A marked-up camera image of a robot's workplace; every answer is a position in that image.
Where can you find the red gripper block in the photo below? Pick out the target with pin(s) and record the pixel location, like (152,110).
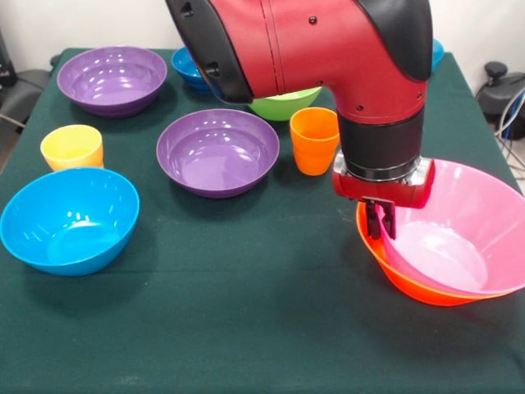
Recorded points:
(385,193)

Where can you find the orange plastic bowl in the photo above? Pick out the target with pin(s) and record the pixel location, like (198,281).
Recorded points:
(410,287)

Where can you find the pink plastic bowl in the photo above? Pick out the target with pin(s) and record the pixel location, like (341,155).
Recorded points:
(471,205)

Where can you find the orange plastic cup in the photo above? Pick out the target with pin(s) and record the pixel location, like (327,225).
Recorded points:
(313,152)

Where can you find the green plastic bowl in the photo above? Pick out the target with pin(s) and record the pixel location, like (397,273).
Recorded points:
(283,108)

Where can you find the purple plastic bowl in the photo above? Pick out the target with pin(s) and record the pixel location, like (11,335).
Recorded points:
(110,86)
(217,156)

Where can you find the light blue plastic cup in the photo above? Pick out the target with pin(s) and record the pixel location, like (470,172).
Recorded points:
(437,53)

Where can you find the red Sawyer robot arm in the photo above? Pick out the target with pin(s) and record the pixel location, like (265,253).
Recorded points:
(307,49)

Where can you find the dark green table cloth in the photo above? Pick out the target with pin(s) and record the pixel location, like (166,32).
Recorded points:
(246,308)

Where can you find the small dark blue bowl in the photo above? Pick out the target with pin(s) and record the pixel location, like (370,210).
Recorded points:
(186,70)

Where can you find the light blue plastic bowl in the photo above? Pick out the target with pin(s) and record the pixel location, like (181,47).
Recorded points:
(69,221)

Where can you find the yellow plastic cup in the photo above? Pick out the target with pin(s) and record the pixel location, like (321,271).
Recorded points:
(71,147)

